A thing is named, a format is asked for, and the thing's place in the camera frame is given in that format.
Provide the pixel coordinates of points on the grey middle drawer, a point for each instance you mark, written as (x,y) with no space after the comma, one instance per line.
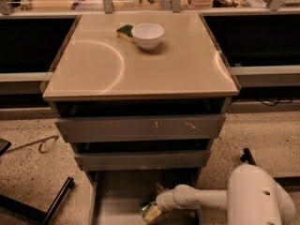
(142,160)

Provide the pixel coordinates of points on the grey top drawer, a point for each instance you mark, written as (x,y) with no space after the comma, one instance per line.
(140,128)

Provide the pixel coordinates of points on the open grey bottom drawer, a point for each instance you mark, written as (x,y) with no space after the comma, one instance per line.
(119,195)

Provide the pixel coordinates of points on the green yellow sponge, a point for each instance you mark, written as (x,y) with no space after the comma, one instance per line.
(125,33)

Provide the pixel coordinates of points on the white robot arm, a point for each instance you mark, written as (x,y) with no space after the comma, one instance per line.
(252,197)

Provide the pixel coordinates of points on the metal hook rod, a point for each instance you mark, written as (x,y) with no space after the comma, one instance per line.
(39,142)

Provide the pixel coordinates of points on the crushed green can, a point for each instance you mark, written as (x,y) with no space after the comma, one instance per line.
(144,208)

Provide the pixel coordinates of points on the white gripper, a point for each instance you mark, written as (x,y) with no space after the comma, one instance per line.
(163,200)

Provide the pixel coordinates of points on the black frame leg right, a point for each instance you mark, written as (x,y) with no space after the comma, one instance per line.
(287,182)

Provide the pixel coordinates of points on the beige top drawer cabinet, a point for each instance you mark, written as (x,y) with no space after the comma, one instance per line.
(98,74)

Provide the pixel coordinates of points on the white bowl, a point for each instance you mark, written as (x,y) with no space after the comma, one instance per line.
(147,36)

